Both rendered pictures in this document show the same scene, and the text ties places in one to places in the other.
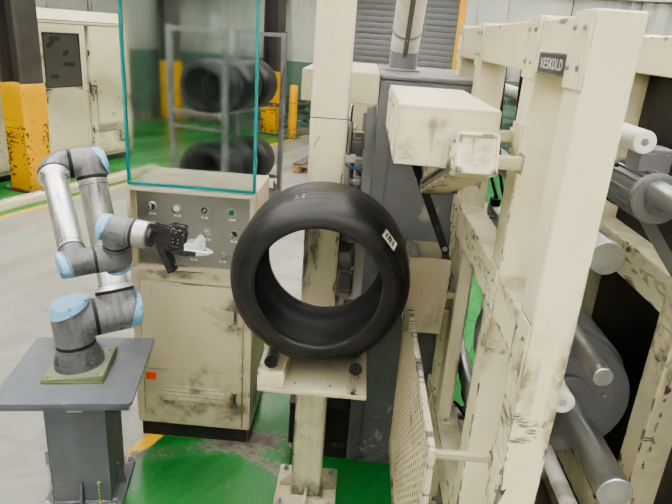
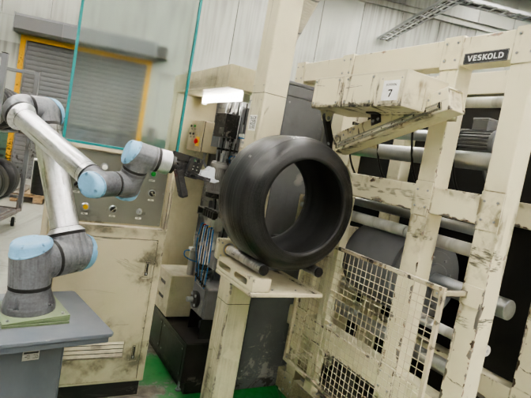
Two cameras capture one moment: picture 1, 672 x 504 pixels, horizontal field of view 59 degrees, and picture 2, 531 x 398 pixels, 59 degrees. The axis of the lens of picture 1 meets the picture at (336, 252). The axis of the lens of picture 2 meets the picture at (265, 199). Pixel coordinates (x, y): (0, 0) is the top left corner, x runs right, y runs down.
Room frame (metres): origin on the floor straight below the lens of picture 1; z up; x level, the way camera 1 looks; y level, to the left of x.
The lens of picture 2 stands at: (0.12, 1.22, 1.34)
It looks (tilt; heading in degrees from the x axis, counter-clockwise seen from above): 5 degrees down; 328
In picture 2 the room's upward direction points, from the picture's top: 10 degrees clockwise
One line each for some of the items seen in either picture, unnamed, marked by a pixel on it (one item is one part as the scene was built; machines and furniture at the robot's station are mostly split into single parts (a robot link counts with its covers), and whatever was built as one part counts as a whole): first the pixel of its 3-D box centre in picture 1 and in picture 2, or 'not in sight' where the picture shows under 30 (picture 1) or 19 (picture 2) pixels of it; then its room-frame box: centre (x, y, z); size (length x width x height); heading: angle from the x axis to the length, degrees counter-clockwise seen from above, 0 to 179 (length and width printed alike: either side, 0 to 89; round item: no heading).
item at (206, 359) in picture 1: (202, 306); (96, 267); (2.59, 0.63, 0.63); 0.56 x 0.41 x 1.27; 88
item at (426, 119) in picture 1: (432, 121); (373, 96); (1.73, -0.25, 1.71); 0.61 x 0.25 x 0.15; 178
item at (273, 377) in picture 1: (277, 352); (242, 272); (1.87, 0.18, 0.84); 0.36 x 0.09 x 0.06; 178
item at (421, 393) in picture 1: (406, 448); (348, 330); (1.62, -0.28, 0.65); 0.90 x 0.02 x 0.70; 178
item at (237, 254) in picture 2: (278, 337); (245, 259); (1.86, 0.18, 0.90); 0.35 x 0.05 x 0.05; 178
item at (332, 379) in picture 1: (315, 365); (267, 282); (1.86, 0.04, 0.80); 0.37 x 0.36 x 0.02; 88
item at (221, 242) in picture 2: not in sight; (253, 250); (2.04, 0.04, 0.90); 0.40 x 0.03 x 0.10; 88
